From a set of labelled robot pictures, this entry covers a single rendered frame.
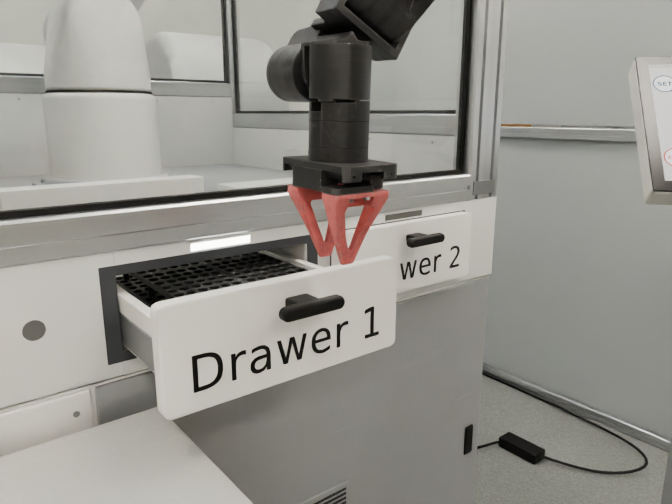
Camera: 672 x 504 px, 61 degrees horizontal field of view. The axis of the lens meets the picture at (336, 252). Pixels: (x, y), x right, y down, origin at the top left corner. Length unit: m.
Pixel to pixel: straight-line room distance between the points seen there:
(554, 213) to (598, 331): 0.45
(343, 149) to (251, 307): 0.18
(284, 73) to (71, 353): 0.37
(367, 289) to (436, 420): 0.50
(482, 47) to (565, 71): 1.23
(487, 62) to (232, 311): 0.65
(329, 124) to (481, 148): 0.53
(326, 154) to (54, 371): 0.37
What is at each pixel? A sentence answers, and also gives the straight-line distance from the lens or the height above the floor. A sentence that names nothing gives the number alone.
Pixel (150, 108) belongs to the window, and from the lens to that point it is 0.68.
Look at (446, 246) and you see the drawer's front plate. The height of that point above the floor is 0.88.
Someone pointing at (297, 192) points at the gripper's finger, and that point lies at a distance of 0.55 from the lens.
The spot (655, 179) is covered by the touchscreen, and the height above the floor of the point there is 0.98.
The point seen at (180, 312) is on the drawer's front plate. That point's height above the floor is 0.92.
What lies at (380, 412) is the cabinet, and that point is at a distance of 0.98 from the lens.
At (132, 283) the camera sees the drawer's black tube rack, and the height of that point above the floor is 0.87.
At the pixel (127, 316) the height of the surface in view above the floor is 0.88.
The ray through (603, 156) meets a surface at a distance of 2.15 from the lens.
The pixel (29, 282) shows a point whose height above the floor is 0.93.
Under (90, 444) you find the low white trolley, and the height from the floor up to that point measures 0.76.
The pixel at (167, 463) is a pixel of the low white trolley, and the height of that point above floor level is 0.76.
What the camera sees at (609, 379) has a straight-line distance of 2.29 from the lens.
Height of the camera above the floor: 1.09
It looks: 14 degrees down
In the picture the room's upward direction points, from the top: straight up
